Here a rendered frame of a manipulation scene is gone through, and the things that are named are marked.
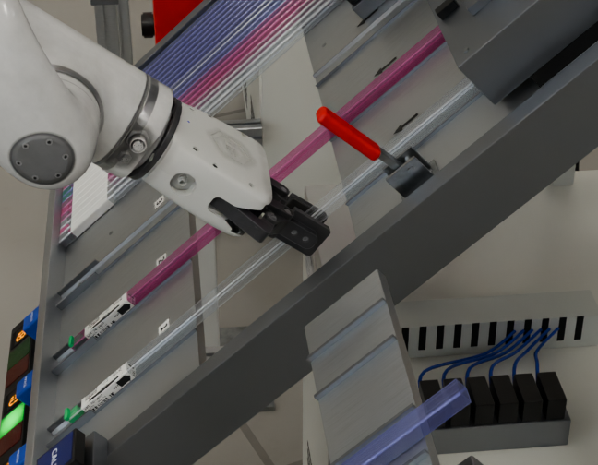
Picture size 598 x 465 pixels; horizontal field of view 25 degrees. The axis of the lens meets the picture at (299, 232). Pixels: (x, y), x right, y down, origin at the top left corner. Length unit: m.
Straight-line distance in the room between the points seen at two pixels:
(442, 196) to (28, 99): 0.32
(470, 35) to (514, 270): 0.68
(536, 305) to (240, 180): 0.57
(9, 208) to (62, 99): 2.05
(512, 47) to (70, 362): 0.57
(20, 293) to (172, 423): 1.62
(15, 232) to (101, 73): 1.90
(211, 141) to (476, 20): 0.23
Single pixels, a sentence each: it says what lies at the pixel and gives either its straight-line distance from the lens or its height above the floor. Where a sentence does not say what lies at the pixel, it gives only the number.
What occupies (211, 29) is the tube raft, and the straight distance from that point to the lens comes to 1.61.
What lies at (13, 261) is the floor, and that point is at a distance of 2.84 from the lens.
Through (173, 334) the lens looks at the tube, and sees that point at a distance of 1.21.
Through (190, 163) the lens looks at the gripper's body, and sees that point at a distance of 1.06.
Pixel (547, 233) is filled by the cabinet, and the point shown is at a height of 0.62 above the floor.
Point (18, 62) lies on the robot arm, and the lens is 0.95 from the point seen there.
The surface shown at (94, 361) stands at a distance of 1.32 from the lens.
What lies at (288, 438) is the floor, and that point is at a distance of 2.35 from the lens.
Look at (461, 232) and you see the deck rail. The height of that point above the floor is 1.00.
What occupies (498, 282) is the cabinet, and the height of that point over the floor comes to 0.62.
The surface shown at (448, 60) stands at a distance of 1.18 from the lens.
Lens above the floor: 1.58
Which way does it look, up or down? 33 degrees down
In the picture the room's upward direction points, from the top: straight up
